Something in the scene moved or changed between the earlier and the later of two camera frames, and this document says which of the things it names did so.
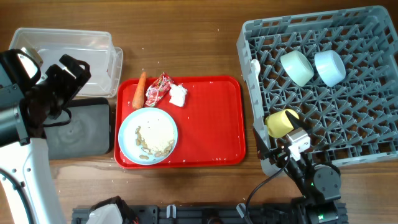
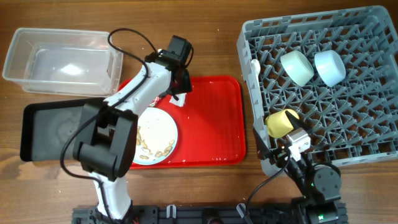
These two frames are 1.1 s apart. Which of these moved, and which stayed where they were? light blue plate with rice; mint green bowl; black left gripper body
Moved: black left gripper body
Stayed: mint green bowl; light blue plate with rice
